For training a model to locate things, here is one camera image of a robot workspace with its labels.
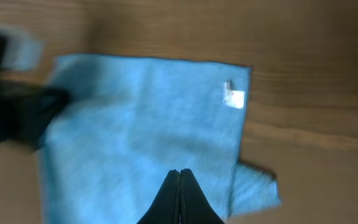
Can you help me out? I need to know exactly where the blue microfiber cloth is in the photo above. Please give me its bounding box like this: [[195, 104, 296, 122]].
[[39, 54, 281, 223]]

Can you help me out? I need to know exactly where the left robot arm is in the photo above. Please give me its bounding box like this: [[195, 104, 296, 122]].
[[0, 26, 70, 149]]

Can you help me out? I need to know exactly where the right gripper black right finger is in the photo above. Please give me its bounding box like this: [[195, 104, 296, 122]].
[[180, 169, 224, 224]]

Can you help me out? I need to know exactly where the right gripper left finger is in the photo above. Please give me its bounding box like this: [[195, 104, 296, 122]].
[[138, 170, 180, 224]]

